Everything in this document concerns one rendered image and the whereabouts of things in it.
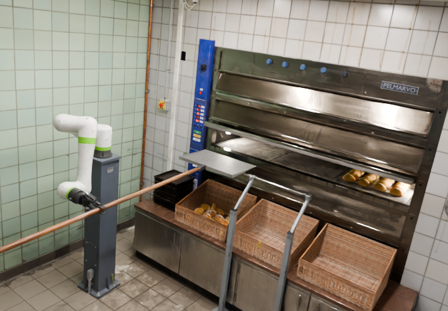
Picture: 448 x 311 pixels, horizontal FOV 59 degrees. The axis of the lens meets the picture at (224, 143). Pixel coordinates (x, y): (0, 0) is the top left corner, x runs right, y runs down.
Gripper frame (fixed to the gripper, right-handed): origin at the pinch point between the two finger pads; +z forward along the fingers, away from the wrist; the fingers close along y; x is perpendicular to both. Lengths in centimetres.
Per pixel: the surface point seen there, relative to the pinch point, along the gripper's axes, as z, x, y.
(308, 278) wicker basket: 101, -102, 56
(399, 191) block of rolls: 135, -171, -2
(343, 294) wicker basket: 127, -102, 56
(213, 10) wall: -48, -160, -118
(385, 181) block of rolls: 122, -182, -2
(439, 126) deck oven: 150, -157, -61
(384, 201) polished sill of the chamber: 129, -154, 3
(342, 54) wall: 76, -159, -97
